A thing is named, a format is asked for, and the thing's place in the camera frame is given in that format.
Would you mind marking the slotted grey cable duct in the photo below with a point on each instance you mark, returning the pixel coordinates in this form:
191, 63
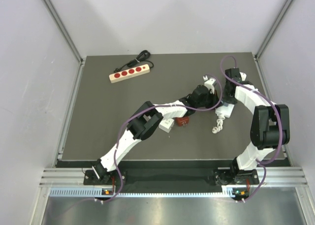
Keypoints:
107, 193

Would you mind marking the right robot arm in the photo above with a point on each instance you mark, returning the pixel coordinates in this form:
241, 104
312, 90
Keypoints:
270, 128

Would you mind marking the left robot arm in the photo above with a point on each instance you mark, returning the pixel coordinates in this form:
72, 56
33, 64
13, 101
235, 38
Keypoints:
144, 122

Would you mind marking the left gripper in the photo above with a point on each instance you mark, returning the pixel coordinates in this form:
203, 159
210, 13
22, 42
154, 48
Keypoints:
214, 100

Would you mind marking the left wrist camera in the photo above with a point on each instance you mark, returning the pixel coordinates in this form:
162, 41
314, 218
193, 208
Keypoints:
209, 83

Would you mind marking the white power strip coloured sockets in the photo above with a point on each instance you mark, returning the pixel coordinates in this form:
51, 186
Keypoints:
225, 110

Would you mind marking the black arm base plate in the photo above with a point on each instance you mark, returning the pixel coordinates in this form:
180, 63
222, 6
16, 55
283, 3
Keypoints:
209, 176

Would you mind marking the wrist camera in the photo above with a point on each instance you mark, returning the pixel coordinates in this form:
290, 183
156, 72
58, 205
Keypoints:
209, 83
243, 76

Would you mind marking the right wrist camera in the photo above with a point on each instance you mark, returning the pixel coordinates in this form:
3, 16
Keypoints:
243, 76

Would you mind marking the beige power strip red sockets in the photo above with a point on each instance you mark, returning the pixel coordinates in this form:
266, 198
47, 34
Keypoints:
130, 73

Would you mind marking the white cube socket adapter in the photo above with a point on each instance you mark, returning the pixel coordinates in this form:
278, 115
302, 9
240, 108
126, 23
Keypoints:
167, 125

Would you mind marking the red patterned plug adapter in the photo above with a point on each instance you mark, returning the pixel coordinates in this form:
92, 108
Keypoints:
182, 121

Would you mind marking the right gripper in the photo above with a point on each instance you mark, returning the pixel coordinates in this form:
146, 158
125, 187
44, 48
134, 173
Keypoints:
230, 100

